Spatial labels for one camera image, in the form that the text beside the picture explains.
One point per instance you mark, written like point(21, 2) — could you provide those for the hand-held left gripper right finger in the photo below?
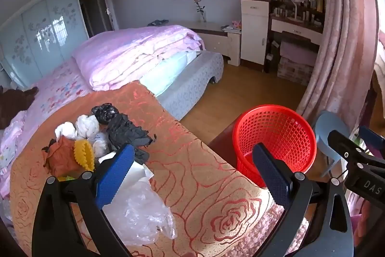
point(270, 175)

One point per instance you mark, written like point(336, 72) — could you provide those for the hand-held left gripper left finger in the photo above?
point(115, 175)

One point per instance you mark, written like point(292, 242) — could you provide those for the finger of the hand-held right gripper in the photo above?
point(340, 142)
point(371, 139)

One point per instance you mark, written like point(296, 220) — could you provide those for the white paper sheet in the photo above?
point(138, 172)

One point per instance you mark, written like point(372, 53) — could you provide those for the yellow cloth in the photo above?
point(83, 154)

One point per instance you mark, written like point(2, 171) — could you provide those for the clear plastic bag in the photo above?
point(141, 211)

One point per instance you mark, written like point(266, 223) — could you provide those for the red plastic mesh basket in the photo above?
point(288, 127)

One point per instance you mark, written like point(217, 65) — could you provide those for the large white mesh cloth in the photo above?
point(87, 126)

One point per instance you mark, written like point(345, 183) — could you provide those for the black plastic bag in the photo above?
point(103, 114)

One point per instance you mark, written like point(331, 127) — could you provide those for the small white mesh cloth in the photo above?
point(65, 130)

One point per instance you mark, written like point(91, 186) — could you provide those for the light blue plastic chair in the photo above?
point(329, 127)

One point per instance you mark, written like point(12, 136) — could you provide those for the pink fluffy blanket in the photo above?
point(279, 211)

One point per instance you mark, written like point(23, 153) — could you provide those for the red stool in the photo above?
point(222, 144)

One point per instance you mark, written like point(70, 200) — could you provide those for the orange rose pattern blanket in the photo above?
point(195, 172)

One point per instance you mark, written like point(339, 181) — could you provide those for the patterned storage box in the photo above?
point(293, 71)

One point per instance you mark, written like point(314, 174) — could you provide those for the pink upholstered stool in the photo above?
point(297, 52)

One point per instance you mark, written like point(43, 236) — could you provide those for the pink floral bed sheet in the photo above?
point(57, 91)

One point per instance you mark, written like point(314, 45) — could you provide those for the pink patterned curtain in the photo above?
point(340, 34)

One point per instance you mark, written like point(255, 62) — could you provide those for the pink printed pillow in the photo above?
point(9, 151)

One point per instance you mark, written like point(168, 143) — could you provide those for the light blue folded blanket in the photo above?
point(168, 70)

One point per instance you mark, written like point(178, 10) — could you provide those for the white dressing table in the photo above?
point(296, 29)

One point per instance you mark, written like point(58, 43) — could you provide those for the pink folded quilt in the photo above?
point(126, 52)

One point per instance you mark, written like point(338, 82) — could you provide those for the brown plush toy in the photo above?
point(13, 102)

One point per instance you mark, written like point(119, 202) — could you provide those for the low white television cabinet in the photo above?
point(216, 40)

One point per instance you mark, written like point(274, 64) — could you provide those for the white papers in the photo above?
point(232, 28)

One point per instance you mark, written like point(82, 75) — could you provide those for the pink box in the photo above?
point(237, 24)

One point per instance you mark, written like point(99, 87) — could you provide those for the dark blue cloth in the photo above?
point(158, 22)

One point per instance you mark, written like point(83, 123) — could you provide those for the glass floral sliding wardrobe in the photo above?
point(39, 34)

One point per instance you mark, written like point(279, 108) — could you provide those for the dark wooden door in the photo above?
point(96, 8)

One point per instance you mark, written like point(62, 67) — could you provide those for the pink rose in vase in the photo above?
point(201, 11)

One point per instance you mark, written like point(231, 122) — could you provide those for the grey fabric bed frame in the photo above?
point(192, 79)

